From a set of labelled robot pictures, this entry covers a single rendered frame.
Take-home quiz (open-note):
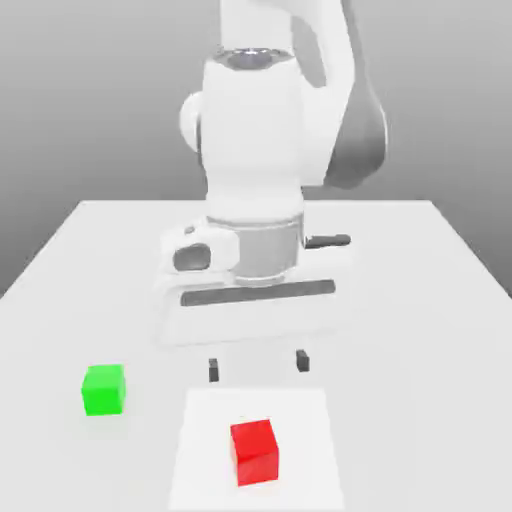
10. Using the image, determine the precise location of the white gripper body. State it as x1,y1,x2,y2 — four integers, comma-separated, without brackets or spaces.
153,274,342,348

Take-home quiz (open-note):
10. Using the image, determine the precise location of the small green cube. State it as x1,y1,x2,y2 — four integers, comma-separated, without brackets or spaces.
80,363,127,418

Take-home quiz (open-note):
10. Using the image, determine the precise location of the small red cube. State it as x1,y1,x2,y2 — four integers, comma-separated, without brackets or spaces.
229,418,280,488

